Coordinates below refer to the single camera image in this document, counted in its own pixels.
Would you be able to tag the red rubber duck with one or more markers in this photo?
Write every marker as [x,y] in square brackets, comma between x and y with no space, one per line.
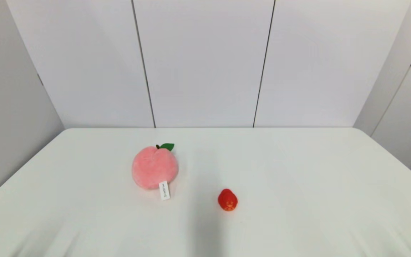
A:
[227,200]

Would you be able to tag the pink plush peach toy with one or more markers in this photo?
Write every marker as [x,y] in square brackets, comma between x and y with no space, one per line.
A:
[153,167]

